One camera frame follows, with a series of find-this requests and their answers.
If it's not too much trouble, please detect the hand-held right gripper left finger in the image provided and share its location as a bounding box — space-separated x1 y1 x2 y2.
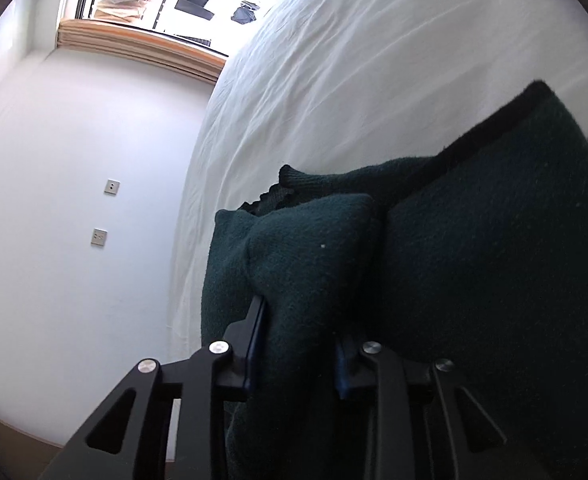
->
44 294 268 480

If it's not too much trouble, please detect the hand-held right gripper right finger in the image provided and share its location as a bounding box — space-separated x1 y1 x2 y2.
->
334 332 512 480

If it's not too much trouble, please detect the dark green knit sweater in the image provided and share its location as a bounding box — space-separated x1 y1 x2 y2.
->
201 80 588 480

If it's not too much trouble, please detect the white bed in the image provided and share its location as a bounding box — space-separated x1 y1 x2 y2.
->
165 0 588 480

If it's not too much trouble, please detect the blue hanging garment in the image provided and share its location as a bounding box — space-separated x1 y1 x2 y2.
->
230 2 260 24

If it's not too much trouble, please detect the wooden window frame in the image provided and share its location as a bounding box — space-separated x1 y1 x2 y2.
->
56 18 228 84

